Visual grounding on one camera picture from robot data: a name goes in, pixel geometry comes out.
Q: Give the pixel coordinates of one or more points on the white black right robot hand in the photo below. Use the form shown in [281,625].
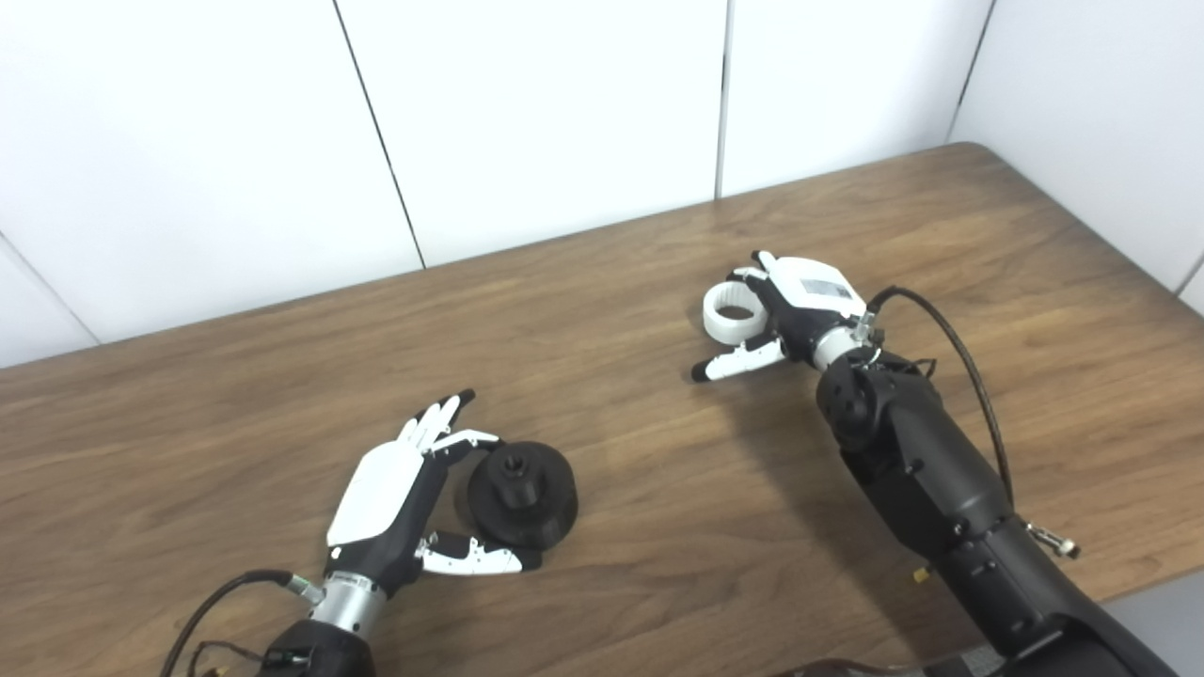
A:
[814,291]

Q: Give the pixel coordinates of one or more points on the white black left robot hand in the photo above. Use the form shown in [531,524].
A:
[376,498]

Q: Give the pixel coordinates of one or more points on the round black plastic part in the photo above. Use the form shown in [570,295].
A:
[546,508]

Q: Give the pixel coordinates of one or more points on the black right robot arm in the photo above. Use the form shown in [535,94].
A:
[941,480]

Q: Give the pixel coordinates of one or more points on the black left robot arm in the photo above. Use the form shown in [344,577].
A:
[320,653]

